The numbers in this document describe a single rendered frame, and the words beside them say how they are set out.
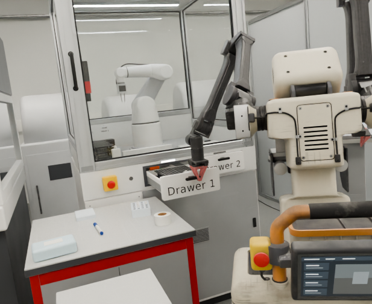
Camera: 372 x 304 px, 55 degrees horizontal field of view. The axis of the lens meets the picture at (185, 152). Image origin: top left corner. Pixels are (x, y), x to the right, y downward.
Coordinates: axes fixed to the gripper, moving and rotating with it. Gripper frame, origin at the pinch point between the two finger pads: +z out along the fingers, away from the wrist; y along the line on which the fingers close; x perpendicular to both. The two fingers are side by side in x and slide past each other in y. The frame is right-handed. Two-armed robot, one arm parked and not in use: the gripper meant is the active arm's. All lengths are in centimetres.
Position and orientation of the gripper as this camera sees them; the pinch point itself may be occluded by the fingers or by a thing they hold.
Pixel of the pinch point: (199, 178)
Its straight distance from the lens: 164.6
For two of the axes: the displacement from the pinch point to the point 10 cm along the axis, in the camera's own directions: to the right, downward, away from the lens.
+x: -9.3, 1.4, -3.3
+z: 0.8, 9.8, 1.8
